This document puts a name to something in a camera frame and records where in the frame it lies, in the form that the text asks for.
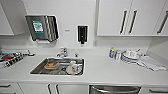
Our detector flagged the steel paper towel dispenser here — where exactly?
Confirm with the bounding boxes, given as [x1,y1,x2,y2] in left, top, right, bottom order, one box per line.
[24,14,60,44]

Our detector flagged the white wall outlet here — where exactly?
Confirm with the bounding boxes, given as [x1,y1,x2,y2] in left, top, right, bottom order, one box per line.
[92,39,98,48]

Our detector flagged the white mug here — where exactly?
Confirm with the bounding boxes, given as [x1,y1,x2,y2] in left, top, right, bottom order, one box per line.
[68,60,83,75]

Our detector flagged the black soap dispenser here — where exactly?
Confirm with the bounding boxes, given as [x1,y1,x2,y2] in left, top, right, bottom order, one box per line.
[77,24,89,45]

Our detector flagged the white wall cabinet several doors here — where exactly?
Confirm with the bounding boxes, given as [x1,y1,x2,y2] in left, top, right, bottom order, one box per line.
[95,0,168,38]

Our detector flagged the small chrome sink knob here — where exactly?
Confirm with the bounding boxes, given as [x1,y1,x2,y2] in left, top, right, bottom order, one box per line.
[73,52,80,59]

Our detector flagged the white drawer unit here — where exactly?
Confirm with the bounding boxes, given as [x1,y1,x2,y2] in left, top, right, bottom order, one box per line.
[139,86,168,94]
[0,82,21,94]

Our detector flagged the steel sink basin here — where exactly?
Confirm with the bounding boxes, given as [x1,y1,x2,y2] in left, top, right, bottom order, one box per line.
[29,57,86,76]

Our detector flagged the orange brown dish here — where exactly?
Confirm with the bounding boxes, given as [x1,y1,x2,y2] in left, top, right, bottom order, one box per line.
[44,59,59,70]

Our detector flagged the small clear glass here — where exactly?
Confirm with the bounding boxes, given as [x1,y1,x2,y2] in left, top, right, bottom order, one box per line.
[114,49,122,61]

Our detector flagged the chrome faucet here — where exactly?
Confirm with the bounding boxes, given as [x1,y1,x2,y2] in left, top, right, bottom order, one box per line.
[55,47,69,58]

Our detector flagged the small blue label bottle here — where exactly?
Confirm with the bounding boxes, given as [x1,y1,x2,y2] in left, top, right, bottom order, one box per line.
[108,47,116,60]

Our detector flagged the white sink base cabinet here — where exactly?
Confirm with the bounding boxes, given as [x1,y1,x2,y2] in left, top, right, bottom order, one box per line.
[18,82,90,94]

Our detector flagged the stainless steel dishwasher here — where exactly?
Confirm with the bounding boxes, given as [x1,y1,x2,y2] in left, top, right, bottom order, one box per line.
[88,84,143,94]

